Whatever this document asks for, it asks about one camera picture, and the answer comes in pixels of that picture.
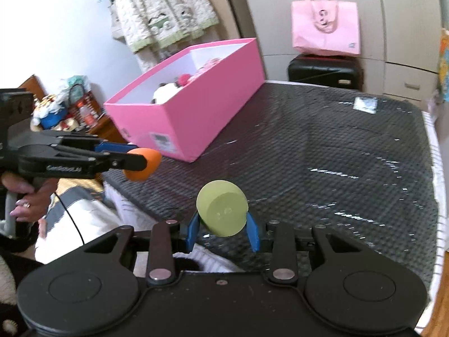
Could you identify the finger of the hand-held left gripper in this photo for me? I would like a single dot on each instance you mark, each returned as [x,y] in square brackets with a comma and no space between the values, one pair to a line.
[122,162]
[115,146]

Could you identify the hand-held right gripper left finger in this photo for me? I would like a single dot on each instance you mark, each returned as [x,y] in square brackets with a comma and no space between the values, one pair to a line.
[193,231]

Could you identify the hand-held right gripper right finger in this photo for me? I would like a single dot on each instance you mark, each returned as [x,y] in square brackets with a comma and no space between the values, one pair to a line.
[253,233]

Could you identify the orange ball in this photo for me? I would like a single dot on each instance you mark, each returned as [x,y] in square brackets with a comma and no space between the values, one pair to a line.
[153,163]

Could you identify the green plastic cup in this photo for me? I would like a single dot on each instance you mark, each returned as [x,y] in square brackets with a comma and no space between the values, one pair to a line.
[222,210]

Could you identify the white plush toy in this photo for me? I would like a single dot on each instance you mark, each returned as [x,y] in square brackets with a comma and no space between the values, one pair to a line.
[166,93]

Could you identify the pink cardboard box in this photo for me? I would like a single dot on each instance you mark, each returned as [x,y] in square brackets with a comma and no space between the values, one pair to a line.
[196,119]

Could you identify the pink strawberry plush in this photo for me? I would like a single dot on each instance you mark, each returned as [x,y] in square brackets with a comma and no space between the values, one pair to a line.
[184,80]

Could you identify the pink floral cloth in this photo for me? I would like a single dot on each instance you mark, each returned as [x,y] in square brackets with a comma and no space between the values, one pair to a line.
[208,66]

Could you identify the person's left hand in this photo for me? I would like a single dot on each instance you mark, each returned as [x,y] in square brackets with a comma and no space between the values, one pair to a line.
[31,205]

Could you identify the wooden nightstand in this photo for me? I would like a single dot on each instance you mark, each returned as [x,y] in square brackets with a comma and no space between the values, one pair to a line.
[110,128]

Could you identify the blue container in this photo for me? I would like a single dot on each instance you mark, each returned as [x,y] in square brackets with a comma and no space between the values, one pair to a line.
[52,119]

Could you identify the orange drink bottle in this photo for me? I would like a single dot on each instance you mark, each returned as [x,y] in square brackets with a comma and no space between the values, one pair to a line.
[86,112]

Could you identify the yellow grey striped blanket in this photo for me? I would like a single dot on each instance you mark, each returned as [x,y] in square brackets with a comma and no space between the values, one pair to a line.
[87,210]

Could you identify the woven basket bag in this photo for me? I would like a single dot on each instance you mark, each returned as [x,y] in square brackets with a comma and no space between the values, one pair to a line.
[75,96]

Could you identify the teal white plastic bag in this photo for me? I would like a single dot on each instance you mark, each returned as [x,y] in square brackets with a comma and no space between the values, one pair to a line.
[75,80]

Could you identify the black bubble mat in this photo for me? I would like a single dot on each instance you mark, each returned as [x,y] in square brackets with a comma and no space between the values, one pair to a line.
[333,165]

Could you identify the black white fleece clothing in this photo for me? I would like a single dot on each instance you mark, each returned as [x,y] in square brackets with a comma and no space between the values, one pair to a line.
[7,270]

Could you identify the cream fleece pajamas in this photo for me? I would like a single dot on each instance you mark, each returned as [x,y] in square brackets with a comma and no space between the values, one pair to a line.
[165,3]

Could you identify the small clear plastic wrapper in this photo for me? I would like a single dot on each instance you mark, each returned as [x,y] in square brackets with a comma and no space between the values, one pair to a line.
[364,104]

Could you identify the black suitcase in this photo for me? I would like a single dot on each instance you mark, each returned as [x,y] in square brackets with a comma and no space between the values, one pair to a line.
[322,70]

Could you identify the pink tote bag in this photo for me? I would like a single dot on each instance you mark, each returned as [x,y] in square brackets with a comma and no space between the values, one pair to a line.
[324,28]

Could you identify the colourful printed gift bag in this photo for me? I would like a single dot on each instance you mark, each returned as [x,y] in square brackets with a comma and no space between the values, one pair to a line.
[444,66]

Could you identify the beige wardrobe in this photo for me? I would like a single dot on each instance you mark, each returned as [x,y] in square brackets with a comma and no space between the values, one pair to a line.
[403,24]

